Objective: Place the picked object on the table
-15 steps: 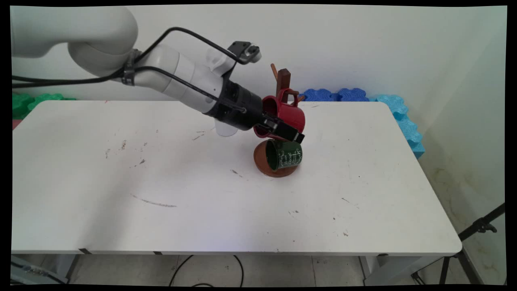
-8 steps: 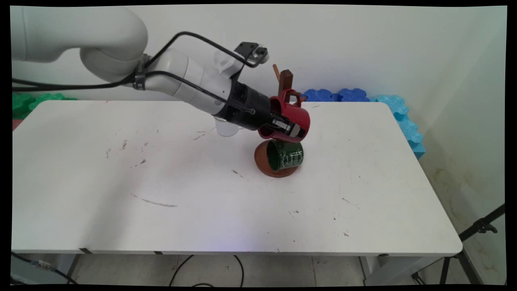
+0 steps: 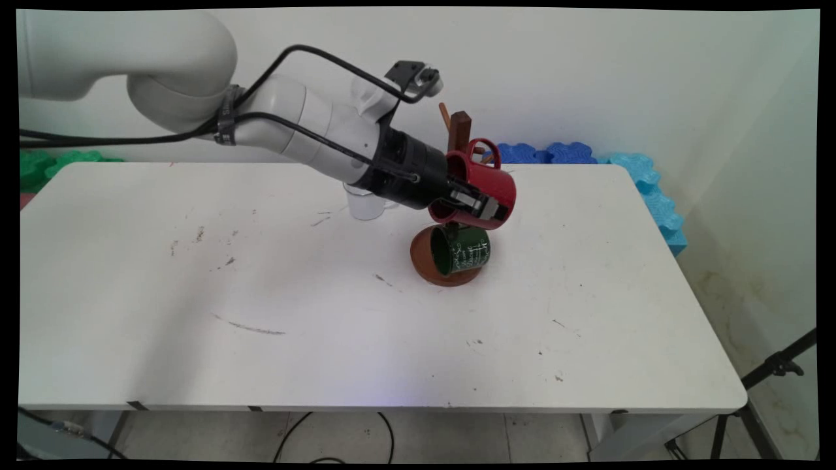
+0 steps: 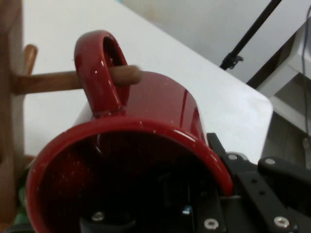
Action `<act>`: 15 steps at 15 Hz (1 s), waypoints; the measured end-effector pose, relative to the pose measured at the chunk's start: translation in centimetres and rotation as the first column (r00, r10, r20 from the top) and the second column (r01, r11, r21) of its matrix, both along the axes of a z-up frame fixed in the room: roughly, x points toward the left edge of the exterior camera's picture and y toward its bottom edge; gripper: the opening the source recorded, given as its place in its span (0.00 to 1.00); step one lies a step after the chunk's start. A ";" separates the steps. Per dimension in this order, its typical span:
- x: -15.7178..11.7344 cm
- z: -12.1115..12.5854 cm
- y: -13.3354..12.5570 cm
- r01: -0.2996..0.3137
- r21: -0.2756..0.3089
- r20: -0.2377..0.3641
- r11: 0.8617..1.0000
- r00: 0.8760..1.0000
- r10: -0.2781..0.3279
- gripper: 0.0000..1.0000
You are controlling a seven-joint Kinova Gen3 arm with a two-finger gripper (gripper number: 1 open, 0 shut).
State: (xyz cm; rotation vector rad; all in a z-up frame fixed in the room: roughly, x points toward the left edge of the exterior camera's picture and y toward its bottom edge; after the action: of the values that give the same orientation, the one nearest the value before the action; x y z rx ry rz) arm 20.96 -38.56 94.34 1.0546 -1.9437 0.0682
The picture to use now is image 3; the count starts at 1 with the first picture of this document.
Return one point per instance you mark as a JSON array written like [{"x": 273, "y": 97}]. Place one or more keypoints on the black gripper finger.
[{"x": 480, "y": 207}]

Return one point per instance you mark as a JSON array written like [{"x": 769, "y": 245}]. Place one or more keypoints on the red enamel mug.
[{"x": 493, "y": 186}]

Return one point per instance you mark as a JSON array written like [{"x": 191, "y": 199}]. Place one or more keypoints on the green enamel mug with print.
[{"x": 469, "y": 253}]

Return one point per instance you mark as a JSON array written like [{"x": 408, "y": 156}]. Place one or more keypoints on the dark blue foam mat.
[
  {"x": 519, "y": 154},
  {"x": 571, "y": 153}
]

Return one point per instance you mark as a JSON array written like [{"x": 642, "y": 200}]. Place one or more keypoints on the red foam mat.
[{"x": 26, "y": 200}]

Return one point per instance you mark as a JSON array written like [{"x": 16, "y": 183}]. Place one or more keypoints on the green foam mat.
[
  {"x": 81, "y": 157},
  {"x": 34, "y": 171}
]

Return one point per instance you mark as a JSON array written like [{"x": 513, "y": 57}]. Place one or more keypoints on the brown wooden mug tree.
[{"x": 422, "y": 260}]

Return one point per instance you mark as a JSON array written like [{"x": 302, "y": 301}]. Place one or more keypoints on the black tripod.
[{"x": 771, "y": 369}]

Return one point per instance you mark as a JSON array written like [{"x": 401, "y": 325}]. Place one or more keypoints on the grey table leg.
[{"x": 119, "y": 427}]

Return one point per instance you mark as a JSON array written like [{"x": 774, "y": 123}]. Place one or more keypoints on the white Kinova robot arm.
[{"x": 170, "y": 65}]

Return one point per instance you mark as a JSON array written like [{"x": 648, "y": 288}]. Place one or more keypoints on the white enamel mug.
[{"x": 366, "y": 207}]

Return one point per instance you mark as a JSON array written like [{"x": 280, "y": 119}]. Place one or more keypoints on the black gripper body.
[{"x": 411, "y": 170}]

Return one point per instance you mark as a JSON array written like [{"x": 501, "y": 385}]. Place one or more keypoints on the light blue foam mat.
[
  {"x": 632, "y": 170},
  {"x": 666, "y": 222}
]

